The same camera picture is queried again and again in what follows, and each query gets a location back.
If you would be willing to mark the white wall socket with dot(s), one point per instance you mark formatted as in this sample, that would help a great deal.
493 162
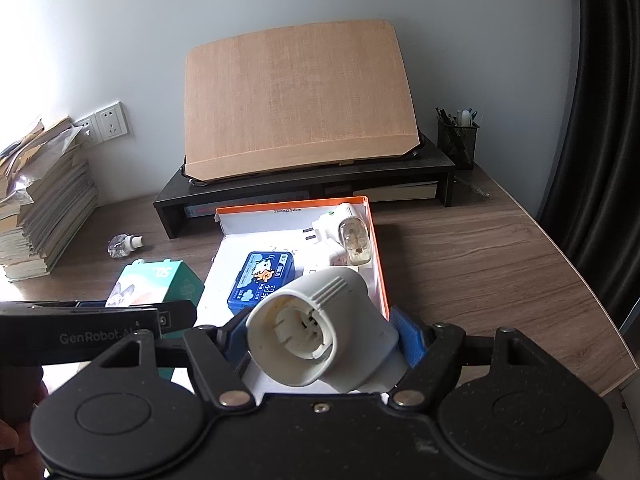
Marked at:
86 130
113 121

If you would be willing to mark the beige book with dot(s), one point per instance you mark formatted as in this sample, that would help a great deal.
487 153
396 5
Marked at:
405 191

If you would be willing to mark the white rounded repellent heater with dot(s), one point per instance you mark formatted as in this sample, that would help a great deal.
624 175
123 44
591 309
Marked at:
325 330

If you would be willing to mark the wooden book stand board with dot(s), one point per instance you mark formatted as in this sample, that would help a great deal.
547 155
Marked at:
300 100

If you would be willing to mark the green and white carton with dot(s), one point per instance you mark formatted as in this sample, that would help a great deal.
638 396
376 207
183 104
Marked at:
150 280

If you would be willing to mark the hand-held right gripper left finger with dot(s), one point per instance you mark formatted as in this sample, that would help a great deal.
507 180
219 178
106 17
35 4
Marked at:
238 335

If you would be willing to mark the clear bottle with white cap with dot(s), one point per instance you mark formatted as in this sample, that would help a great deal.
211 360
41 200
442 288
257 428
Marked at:
120 246

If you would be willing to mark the clear yellowish liquid bottle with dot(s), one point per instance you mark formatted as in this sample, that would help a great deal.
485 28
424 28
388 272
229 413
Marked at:
356 242

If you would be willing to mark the white plug-in repellent heater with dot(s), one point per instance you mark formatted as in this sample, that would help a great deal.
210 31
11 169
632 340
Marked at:
325 232

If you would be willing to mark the black curtain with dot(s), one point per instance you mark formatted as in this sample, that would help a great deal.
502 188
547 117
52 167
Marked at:
600 135

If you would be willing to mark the person's left hand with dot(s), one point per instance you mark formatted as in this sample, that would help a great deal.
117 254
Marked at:
10 435

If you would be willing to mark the orange and white cardboard box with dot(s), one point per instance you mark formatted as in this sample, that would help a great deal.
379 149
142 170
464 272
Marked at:
235 255

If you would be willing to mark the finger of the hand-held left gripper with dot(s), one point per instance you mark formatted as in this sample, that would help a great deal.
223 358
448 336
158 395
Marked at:
177 316

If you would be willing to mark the black mesh pen holder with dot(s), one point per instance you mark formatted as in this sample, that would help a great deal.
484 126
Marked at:
457 142

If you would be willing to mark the blue tin box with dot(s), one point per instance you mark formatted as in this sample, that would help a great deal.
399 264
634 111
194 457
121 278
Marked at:
260 280

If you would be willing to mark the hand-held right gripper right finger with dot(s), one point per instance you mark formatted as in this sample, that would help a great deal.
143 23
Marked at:
407 335

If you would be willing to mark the black monitor riser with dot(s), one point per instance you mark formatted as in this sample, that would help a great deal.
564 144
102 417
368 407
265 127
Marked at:
172 205

